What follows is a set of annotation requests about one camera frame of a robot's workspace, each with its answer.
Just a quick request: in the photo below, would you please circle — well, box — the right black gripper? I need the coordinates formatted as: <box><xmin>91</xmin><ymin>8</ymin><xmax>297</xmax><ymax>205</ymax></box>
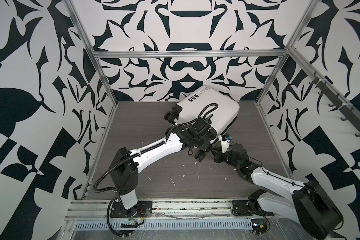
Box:
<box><xmin>210</xmin><ymin>146</ymin><xmax>242</xmax><ymax>170</ymax></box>

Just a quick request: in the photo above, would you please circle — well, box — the aluminium cage frame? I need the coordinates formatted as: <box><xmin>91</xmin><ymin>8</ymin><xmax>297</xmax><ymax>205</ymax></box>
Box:
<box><xmin>61</xmin><ymin>0</ymin><xmax>360</xmax><ymax>199</ymax></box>

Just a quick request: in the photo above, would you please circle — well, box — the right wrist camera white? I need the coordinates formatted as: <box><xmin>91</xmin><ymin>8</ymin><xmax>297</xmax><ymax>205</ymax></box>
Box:
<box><xmin>219</xmin><ymin>134</ymin><xmax>231</xmax><ymax>153</ymax></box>

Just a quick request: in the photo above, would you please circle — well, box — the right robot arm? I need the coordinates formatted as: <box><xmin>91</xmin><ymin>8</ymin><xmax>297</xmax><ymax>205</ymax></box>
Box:
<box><xmin>212</xmin><ymin>144</ymin><xmax>344</xmax><ymax>240</ymax></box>

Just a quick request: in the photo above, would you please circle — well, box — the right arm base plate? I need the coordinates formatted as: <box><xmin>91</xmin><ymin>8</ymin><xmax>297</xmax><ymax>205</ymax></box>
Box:
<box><xmin>232</xmin><ymin>200</ymin><xmax>259</xmax><ymax>217</ymax></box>

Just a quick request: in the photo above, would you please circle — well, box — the white slotted cable duct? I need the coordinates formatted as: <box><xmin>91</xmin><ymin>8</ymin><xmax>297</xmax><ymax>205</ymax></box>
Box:
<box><xmin>74</xmin><ymin>219</ymin><xmax>253</xmax><ymax>231</ymax></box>

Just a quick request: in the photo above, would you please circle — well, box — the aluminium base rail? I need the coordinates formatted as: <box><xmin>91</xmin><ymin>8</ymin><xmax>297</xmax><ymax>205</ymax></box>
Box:
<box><xmin>62</xmin><ymin>197</ymin><xmax>319</xmax><ymax>221</ymax></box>

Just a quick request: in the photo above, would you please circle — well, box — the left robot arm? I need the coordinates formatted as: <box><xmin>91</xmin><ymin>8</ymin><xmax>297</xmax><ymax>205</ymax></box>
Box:
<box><xmin>92</xmin><ymin>103</ymin><xmax>219</xmax><ymax>237</ymax></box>

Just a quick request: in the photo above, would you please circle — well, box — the black suitcase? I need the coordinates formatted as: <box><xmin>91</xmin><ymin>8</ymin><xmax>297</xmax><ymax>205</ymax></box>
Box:
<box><xmin>164</xmin><ymin>86</ymin><xmax>240</xmax><ymax>145</ymax></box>

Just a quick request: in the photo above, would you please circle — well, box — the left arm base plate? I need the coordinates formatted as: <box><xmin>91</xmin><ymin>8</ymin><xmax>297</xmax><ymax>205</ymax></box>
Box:
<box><xmin>110</xmin><ymin>201</ymin><xmax>153</xmax><ymax>218</ymax></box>

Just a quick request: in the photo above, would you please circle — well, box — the wall hook rack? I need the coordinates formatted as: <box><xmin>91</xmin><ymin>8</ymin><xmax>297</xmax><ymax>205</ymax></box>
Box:
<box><xmin>308</xmin><ymin>72</ymin><xmax>360</xmax><ymax>138</ymax></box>

